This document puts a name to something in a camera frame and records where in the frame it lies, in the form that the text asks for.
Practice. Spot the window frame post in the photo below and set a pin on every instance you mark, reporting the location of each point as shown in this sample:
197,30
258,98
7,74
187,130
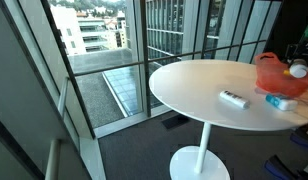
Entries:
144,50
67,70

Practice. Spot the black blue floor equipment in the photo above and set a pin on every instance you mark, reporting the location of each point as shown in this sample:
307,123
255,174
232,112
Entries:
280,168
304,136

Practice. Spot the orange plastic carrier bag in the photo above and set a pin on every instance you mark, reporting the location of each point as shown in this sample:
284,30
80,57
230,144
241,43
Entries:
270,76

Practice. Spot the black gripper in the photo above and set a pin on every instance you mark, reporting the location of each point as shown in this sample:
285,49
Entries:
300,51

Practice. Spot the dark horizontal window rail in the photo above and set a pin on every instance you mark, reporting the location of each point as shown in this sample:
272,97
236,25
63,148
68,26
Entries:
160,57

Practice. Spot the white blue mentos gum container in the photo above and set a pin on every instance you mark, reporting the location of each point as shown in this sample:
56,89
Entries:
280,101

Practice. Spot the white table pedestal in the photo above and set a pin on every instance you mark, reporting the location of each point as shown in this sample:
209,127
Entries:
204,140

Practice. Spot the white tube bottle barcode label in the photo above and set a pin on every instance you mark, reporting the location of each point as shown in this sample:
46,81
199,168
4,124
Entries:
234,99

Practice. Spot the white handrail tube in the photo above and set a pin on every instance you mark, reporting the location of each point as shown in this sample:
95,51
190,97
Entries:
53,160

